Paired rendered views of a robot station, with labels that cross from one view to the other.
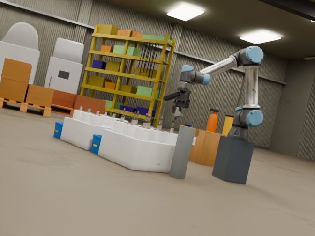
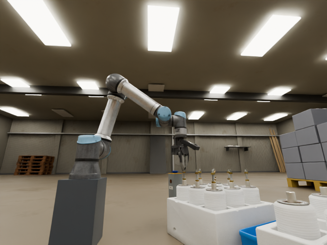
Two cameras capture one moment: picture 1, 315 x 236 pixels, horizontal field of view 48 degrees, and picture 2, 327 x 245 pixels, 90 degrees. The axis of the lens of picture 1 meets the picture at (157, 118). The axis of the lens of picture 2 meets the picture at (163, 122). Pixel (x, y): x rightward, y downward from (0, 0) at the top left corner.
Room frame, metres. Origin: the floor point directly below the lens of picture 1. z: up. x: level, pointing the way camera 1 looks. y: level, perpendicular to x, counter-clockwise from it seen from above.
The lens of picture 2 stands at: (3.34, 0.02, 0.35)
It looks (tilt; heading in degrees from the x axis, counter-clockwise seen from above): 15 degrees up; 194
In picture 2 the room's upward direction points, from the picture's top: straight up
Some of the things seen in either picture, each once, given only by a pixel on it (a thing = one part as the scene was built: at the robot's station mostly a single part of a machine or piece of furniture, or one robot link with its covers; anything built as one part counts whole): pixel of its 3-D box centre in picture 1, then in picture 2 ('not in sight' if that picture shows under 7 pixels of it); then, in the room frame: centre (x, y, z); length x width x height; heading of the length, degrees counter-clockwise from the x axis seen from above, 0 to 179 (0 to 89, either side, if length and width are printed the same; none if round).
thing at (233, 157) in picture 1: (232, 159); (81, 210); (2.56, -0.59, 0.15); 0.18 x 0.18 x 0.30; 19
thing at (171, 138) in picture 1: (168, 146); (185, 202); (2.32, -0.11, 0.16); 0.10 x 0.10 x 0.18
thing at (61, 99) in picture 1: (74, 105); not in sight; (6.70, 1.58, 0.20); 1.15 x 0.76 x 0.40; 108
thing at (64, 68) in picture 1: (63, 75); not in sight; (7.51, 2.13, 0.75); 0.76 x 0.68 x 1.50; 19
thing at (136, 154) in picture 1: (141, 151); (217, 218); (2.33, 0.06, 0.09); 0.39 x 0.39 x 0.18; 42
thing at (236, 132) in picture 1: (238, 132); (86, 168); (2.56, -0.59, 0.35); 0.15 x 0.15 x 0.10
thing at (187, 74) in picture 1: (186, 74); (179, 120); (2.31, -0.13, 0.64); 0.09 x 0.08 x 0.11; 103
